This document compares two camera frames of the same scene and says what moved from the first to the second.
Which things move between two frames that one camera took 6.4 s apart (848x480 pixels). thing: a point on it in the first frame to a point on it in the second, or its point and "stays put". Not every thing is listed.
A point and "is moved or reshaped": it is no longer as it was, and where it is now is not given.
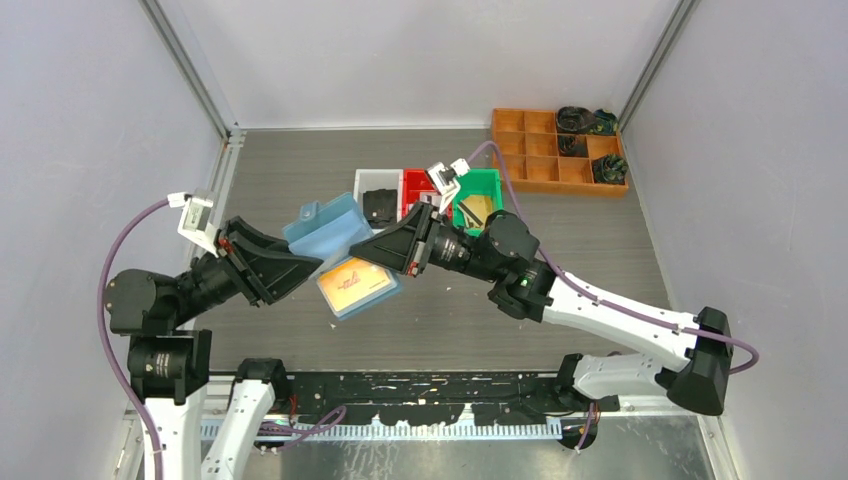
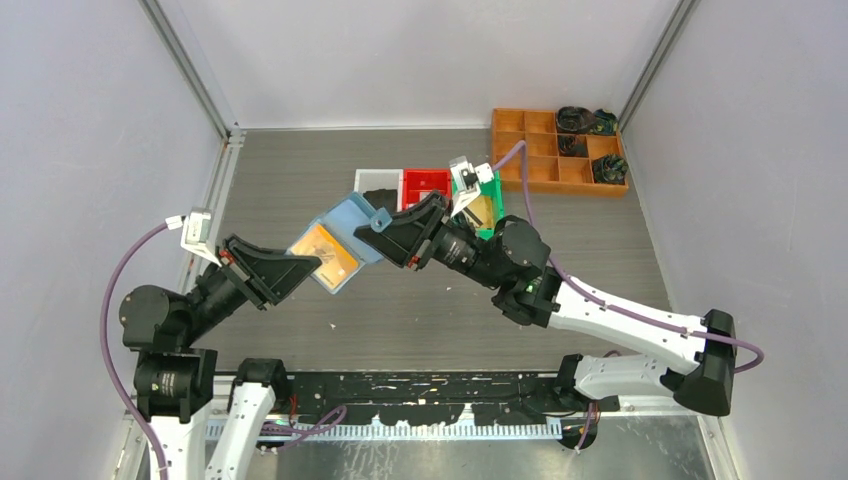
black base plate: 433,398 stays put
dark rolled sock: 605,123 stays put
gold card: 354,283 to 337,261
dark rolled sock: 573,120 stays put
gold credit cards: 475,209 stays put
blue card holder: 348,284 is moved or reshaped
